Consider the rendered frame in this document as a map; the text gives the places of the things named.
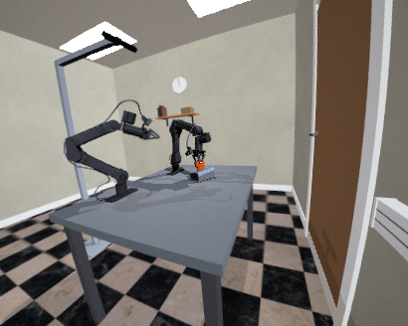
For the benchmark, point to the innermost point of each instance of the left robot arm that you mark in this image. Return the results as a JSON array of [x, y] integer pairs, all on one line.
[[175, 132]]

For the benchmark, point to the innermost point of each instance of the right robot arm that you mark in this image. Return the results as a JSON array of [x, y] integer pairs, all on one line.
[[74, 154]]

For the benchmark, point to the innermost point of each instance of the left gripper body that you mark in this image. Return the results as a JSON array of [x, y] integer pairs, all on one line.
[[197, 150]]

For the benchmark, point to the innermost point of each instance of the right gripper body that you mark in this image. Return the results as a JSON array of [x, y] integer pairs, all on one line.
[[139, 132]]

